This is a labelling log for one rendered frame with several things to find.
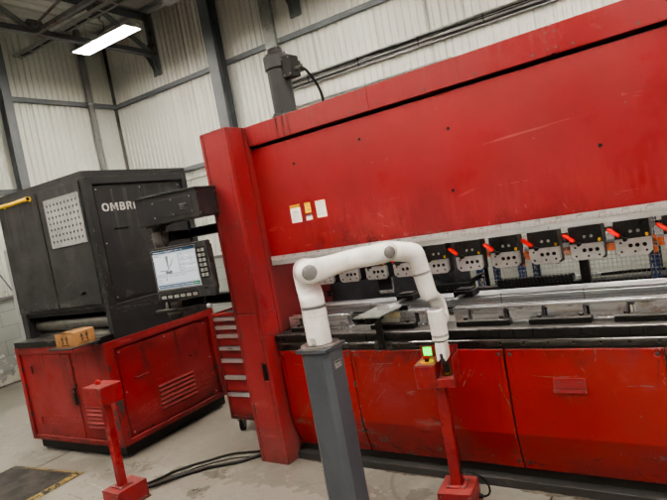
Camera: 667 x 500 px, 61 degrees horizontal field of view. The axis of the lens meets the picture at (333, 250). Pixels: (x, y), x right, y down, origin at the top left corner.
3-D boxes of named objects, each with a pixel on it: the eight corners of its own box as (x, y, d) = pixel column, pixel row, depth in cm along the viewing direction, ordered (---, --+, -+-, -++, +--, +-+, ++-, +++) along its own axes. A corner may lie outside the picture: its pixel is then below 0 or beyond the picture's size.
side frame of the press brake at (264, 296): (261, 461, 396) (198, 135, 382) (332, 415, 464) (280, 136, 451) (288, 465, 381) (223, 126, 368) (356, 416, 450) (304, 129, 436)
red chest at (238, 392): (232, 434, 462) (209, 314, 456) (273, 410, 503) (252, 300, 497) (278, 438, 433) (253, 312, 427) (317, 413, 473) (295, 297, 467)
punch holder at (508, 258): (492, 268, 299) (487, 237, 298) (498, 265, 306) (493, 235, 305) (521, 266, 291) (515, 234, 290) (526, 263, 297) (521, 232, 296)
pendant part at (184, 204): (156, 323, 383) (131, 199, 378) (178, 314, 405) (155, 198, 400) (218, 315, 363) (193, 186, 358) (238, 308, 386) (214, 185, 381)
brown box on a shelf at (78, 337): (48, 351, 428) (44, 335, 427) (78, 341, 450) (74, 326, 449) (70, 350, 412) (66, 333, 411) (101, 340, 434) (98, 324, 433)
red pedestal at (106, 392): (100, 510, 366) (73, 386, 361) (133, 490, 386) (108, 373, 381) (118, 515, 354) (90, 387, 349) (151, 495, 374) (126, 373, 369)
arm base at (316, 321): (326, 350, 259) (319, 311, 258) (293, 351, 269) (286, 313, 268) (346, 338, 275) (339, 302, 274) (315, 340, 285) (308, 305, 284)
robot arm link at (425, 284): (419, 268, 292) (437, 322, 295) (410, 276, 278) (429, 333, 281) (436, 264, 288) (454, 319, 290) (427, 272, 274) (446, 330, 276)
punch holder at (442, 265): (425, 275, 323) (420, 246, 322) (432, 272, 330) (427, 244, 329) (449, 272, 314) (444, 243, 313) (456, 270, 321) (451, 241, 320)
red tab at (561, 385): (554, 393, 278) (551, 379, 278) (555, 391, 280) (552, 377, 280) (586, 394, 269) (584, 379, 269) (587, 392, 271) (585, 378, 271)
